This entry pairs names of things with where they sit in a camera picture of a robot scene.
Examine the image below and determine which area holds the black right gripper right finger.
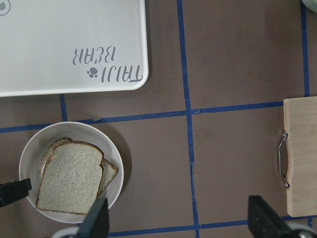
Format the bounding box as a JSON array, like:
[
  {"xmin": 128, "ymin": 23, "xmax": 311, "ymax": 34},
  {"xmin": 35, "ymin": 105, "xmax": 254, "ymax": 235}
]
[{"xmin": 248, "ymin": 195, "xmax": 291, "ymax": 238}]

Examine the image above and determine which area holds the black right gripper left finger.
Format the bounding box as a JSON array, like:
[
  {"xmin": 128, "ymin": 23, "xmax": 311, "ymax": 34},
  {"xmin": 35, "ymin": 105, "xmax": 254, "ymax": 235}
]
[{"xmin": 78, "ymin": 198, "xmax": 109, "ymax": 238}]

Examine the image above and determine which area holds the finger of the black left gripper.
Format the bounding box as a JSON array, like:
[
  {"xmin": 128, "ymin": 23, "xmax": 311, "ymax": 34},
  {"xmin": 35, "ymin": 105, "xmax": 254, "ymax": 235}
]
[{"xmin": 0, "ymin": 178, "xmax": 32, "ymax": 207}]

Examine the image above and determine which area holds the white round plate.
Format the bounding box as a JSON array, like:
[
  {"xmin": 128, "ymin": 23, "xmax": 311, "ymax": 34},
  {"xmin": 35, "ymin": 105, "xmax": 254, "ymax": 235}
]
[{"xmin": 19, "ymin": 122, "xmax": 124, "ymax": 224}]

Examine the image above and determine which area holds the bread slice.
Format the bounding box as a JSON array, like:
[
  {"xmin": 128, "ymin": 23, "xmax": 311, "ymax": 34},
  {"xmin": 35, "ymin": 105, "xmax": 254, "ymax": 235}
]
[
  {"xmin": 36, "ymin": 141, "xmax": 104, "ymax": 215},
  {"xmin": 38, "ymin": 137, "xmax": 119, "ymax": 196}
]

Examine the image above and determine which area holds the cream tray with lettering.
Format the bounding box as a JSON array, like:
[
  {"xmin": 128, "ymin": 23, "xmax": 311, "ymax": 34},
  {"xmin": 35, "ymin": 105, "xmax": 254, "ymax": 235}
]
[{"xmin": 0, "ymin": 0, "xmax": 149, "ymax": 97}]

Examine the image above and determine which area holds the green bowl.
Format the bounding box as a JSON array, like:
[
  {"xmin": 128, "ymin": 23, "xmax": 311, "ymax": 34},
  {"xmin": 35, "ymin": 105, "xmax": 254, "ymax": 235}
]
[{"xmin": 302, "ymin": 0, "xmax": 317, "ymax": 13}]

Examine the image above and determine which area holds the wooden cutting board with handle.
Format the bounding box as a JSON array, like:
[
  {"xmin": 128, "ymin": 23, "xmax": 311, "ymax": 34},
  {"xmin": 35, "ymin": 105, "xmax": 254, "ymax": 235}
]
[{"xmin": 278, "ymin": 96, "xmax": 317, "ymax": 217}]

